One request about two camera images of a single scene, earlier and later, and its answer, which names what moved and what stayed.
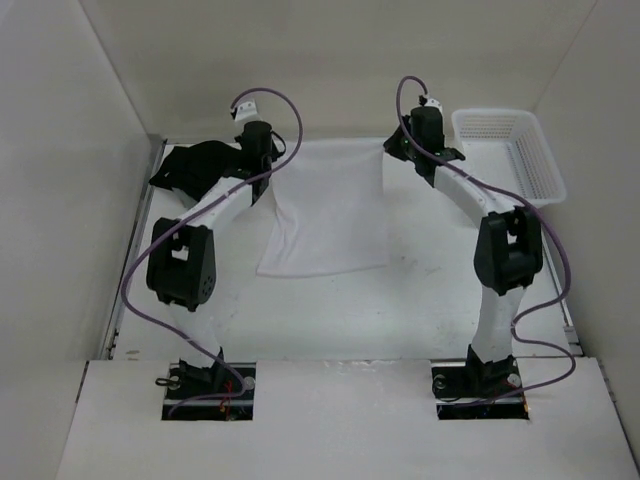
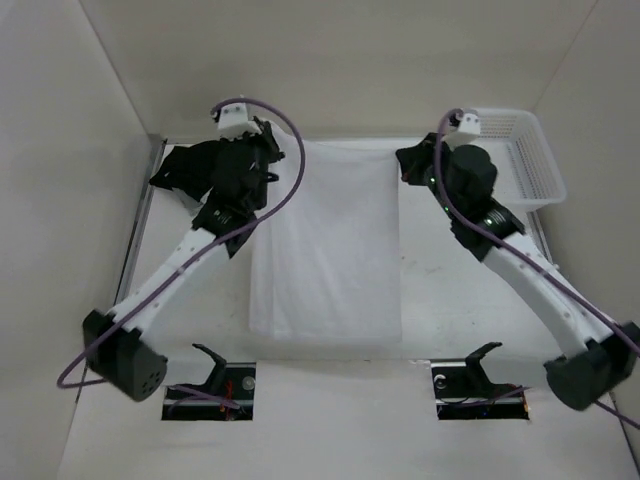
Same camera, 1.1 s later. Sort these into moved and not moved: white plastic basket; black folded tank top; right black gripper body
Moved: right black gripper body
Not moved: white plastic basket; black folded tank top
